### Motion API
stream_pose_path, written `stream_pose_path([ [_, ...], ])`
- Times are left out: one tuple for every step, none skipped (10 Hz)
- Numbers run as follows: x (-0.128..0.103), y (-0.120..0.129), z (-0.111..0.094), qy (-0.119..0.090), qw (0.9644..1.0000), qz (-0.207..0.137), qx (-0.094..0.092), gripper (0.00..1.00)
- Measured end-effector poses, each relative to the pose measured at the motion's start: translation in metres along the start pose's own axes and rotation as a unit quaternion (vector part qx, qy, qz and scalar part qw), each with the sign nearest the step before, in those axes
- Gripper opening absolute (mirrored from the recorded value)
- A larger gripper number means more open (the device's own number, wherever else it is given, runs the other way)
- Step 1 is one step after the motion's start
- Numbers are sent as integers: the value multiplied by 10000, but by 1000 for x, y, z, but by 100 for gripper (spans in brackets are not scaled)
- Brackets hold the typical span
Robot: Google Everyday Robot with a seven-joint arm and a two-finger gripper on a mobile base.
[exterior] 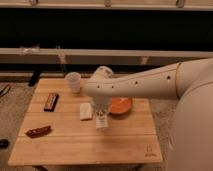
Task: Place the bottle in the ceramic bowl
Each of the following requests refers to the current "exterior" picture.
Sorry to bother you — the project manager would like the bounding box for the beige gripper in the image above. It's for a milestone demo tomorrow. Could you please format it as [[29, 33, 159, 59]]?
[[91, 97, 111, 115]]

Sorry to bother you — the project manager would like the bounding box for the white labelled bottle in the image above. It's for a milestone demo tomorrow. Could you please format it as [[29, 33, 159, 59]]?
[[96, 113, 108, 130]]

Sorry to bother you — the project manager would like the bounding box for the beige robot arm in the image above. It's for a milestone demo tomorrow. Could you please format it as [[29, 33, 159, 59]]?
[[84, 58, 213, 171]]

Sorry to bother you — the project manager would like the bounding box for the white rectangular block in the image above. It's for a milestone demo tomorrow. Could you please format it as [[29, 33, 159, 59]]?
[[80, 103, 92, 120]]

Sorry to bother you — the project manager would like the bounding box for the translucent plastic cup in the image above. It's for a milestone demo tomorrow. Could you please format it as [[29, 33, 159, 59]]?
[[65, 72, 81, 93]]

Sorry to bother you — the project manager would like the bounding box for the black and red bar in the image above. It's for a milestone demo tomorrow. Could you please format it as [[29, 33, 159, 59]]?
[[44, 93, 59, 112]]

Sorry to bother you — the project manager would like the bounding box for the dark red snack packet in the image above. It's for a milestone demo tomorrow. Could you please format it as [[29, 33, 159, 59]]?
[[26, 126, 51, 138]]

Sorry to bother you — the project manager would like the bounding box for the black table leg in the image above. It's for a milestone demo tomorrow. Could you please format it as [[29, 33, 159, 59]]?
[[28, 65, 43, 87]]

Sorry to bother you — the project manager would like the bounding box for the black object on floor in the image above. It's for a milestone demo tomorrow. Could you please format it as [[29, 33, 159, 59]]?
[[0, 139, 10, 149]]

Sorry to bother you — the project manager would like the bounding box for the wooden shelf rail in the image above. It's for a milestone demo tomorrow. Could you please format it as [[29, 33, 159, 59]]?
[[0, 47, 213, 65]]

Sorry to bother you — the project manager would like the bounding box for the black cable left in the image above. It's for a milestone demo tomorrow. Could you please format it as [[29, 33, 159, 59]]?
[[0, 83, 12, 99]]

